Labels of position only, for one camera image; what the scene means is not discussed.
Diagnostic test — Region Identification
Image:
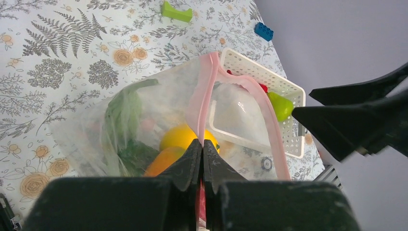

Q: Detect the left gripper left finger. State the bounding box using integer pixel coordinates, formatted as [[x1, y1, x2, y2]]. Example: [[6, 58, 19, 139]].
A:
[[159, 139, 203, 231]]

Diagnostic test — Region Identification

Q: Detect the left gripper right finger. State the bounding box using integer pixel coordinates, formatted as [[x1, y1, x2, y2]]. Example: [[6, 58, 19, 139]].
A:
[[202, 140, 246, 231]]

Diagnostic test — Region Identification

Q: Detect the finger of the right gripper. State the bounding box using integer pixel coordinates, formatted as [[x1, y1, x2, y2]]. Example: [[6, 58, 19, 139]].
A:
[[309, 63, 408, 106], [292, 90, 408, 161]]

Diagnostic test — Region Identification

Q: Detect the yellow lemon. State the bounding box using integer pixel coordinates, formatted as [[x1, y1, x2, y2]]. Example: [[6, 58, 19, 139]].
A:
[[159, 123, 220, 154]]

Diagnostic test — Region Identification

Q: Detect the long green cucumber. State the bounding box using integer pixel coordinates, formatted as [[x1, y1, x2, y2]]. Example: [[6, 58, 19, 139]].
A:
[[101, 78, 159, 177]]

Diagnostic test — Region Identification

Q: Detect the clear pink-dotted zip bag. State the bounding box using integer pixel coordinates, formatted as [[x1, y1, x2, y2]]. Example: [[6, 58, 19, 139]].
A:
[[51, 52, 291, 180]]

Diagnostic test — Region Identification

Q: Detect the poker chip on mat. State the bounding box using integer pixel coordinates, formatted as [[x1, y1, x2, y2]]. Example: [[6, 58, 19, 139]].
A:
[[261, 157, 273, 171]]

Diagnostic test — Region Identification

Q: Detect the green apple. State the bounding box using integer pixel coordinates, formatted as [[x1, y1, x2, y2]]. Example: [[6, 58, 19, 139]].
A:
[[267, 92, 294, 122]]

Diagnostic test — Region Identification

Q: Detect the red chili pepper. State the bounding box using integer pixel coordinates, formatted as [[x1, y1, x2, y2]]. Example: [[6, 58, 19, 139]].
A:
[[227, 69, 268, 94]]

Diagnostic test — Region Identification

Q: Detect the blue lego brick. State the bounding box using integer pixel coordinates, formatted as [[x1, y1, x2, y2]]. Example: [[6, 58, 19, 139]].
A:
[[254, 22, 274, 42]]

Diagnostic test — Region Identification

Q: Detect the lime green block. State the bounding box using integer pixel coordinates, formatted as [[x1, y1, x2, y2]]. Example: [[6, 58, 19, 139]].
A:
[[161, 1, 193, 23]]

